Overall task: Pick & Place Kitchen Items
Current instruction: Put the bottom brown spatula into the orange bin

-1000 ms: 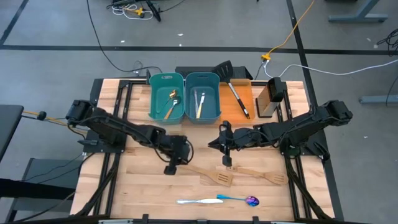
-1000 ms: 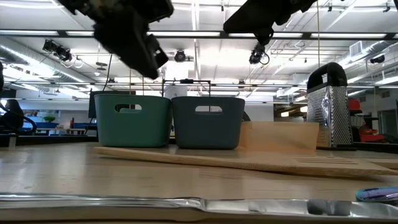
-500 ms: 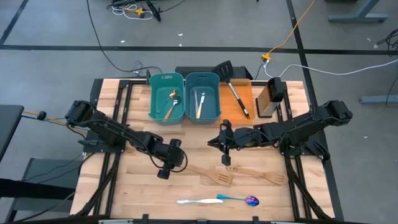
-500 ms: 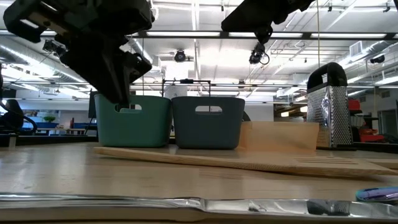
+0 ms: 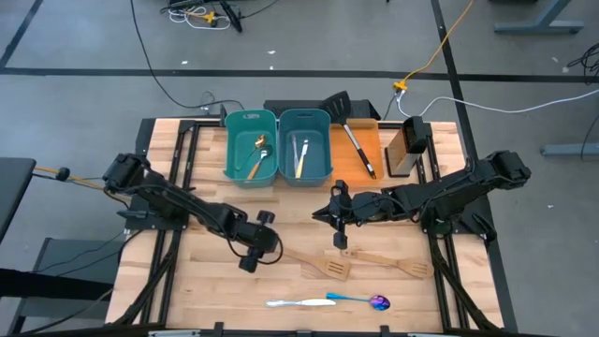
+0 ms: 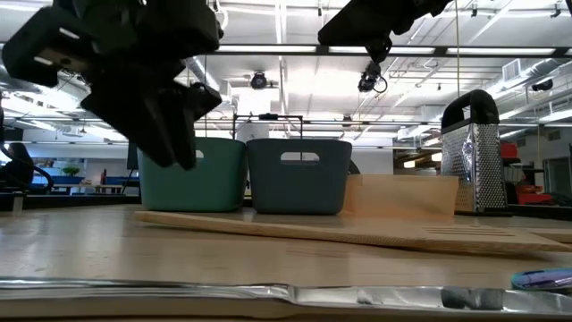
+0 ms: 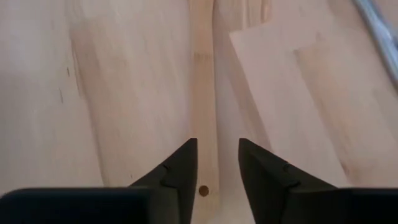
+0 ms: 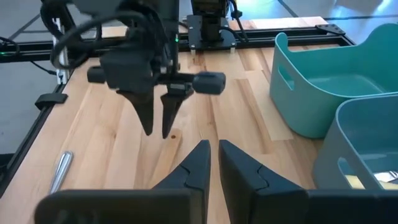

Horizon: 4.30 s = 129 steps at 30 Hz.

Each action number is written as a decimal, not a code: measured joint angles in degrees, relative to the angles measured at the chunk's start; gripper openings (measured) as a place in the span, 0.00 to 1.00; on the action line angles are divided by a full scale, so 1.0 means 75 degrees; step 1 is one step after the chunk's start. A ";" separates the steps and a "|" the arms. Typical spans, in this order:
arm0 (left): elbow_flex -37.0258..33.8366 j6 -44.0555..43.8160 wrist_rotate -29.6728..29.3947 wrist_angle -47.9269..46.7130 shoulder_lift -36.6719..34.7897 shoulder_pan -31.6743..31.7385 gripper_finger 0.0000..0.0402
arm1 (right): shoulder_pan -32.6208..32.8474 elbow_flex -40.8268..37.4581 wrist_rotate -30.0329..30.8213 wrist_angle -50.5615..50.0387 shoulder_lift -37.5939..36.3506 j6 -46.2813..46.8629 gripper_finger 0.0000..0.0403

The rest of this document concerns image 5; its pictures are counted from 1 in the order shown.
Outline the iridescent blue spoon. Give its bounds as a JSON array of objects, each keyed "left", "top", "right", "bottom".
[{"left": 325, "top": 292, "right": 392, "bottom": 312}]

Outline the yellow extension cable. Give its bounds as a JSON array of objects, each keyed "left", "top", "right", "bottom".
[{"left": 391, "top": 0, "right": 475, "bottom": 93}]

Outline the wooden black box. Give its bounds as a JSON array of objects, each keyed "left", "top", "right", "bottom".
[{"left": 384, "top": 115, "right": 434, "bottom": 178}]

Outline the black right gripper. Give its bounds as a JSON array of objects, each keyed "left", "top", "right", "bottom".
[{"left": 312, "top": 191, "right": 399, "bottom": 226}]

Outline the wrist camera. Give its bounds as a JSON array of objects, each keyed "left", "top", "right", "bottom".
[
  {"left": 238, "top": 252, "right": 261, "bottom": 274},
  {"left": 332, "top": 219, "right": 350, "bottom": 251}
]

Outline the black side desk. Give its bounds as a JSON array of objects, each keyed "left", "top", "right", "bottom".
[{"left": 0, "top": 157, "right": 37, "bottom": 244}]

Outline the black slotted spatula steel handle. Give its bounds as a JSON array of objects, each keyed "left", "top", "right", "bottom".
[{"left": 318, "top": 90, "right": 378, "bottom": 181}]

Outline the grey desk foot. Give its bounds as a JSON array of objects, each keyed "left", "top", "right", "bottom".
[{"left": 540, "top": 142, "right": 599, "bottom": 158}]

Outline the yellow-handled knife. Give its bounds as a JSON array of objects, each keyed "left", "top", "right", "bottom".
[{"left": 294, "top": 139, "right": 311, "bottom": 180}]

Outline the green plastic bin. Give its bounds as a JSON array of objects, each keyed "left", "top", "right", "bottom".
[{"left": 224, "top": 109, "right": 279, "bottom": 188}]

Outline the black flat box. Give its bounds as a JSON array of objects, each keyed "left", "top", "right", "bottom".
[{"left": 262, "top": 97, "right": 381, "bottom": 121}]

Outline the tangled floor cable bundle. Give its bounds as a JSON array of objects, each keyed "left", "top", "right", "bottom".
[{"left": 158, "top": 0, "right": 282, "bottom": 34}]

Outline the grey desk leg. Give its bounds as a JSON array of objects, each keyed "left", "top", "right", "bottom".
[{"left": 493, "top": 0, "right": 586, "bottom": 35}]

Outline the orange wooden board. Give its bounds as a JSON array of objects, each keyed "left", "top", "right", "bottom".
[{"left": 329, "top": 118, "right": 386, "bottom": 182}]

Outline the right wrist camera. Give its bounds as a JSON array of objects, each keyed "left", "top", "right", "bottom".
[{"left": 332, "top": 219, "right": 350, "bottom": 251}]

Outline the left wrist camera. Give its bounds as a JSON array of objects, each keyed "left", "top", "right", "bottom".
[{"left": 238, "top": 252, "right": 261, "bottom": 274}]

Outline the black low stand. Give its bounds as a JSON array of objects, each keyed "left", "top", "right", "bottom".
[{"left": 0, "top": 236, "right": 130, "bottom": 336}]

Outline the large wooden slotted spatula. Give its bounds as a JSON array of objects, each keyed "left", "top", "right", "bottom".
[{"left": 283, "top": 247, "right": 353, "bottom": 283}]

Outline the white floor cable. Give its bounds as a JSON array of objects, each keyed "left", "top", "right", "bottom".
[{"left": 396, "top": 88, "right": 599, "bottom": 118}]

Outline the black floor cable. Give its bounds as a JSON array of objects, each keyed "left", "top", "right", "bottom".
[{"left": 129, "top": 0, "right": 245, "bottom": 111}]

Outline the slim wooden slotted spatula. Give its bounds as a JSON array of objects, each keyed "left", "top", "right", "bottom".
[{"left": 340, "top": 246, "right": 435, "bottom": 281}]

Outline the white plastic knife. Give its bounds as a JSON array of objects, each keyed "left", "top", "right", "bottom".
[{"left": 264, "top": 298, "right": 337, "bottom": 309}]

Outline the black coiled cable bundle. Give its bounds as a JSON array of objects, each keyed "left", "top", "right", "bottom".
[{"left": 565, "top": 42, "right": 599, "bottom": 79}]

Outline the blue-grey plastic bin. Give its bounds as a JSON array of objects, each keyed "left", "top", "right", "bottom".
[{"left": 277, "top": 108, "right": 332, "bottom": 188}]

